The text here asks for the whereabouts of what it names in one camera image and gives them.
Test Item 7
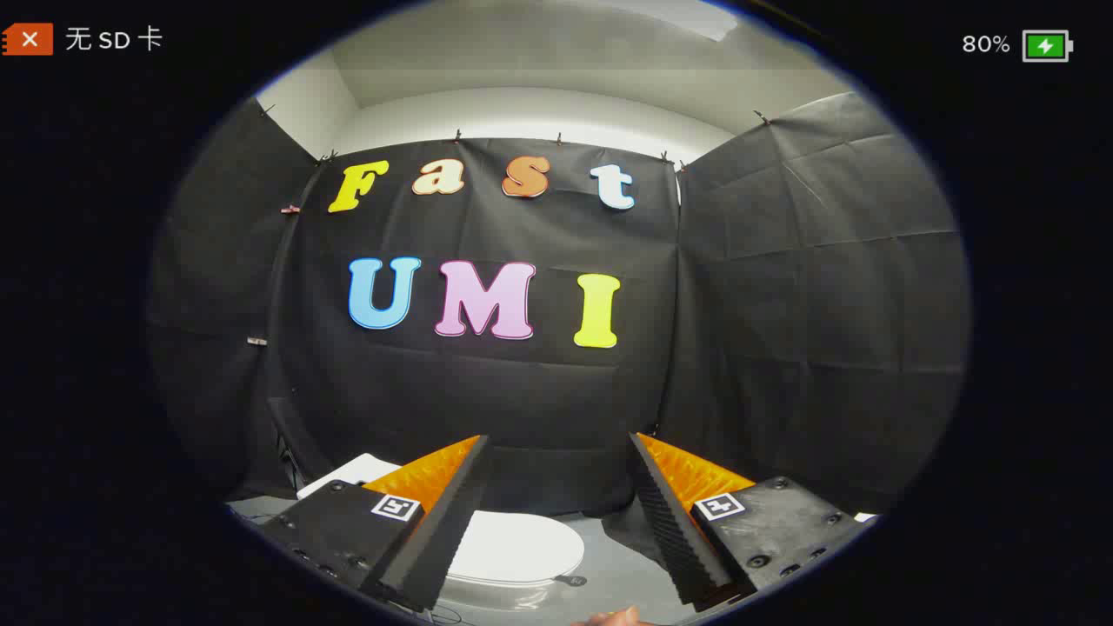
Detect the white toilet lid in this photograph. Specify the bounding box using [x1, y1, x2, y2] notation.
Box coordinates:
[443, 510, 589, 589]

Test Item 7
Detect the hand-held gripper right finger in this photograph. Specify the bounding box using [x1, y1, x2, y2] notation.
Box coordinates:
[627, 431, 870, 609]

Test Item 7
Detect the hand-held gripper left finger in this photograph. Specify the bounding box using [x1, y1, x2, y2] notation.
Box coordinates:
[257, 434, 493, 614]

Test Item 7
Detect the black backdrop cloth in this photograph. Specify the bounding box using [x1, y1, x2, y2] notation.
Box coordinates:
[146, 91, 972, 523]

